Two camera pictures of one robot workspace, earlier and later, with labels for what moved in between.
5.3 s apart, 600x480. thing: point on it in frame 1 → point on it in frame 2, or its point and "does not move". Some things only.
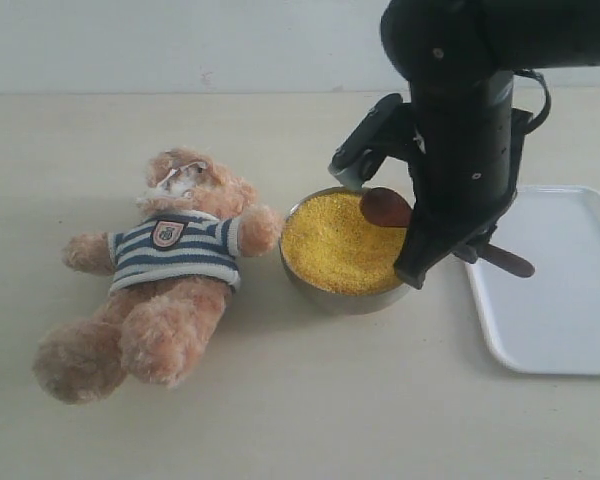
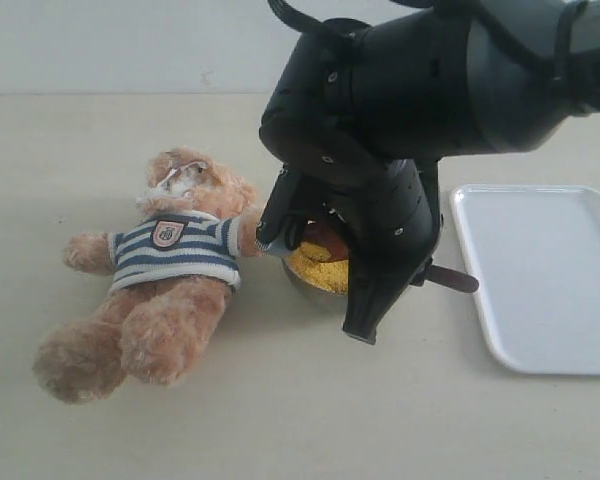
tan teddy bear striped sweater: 173,267 does not move
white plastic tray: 548,284 does not move
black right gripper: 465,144 → 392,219
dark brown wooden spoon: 391,208 → 333,235
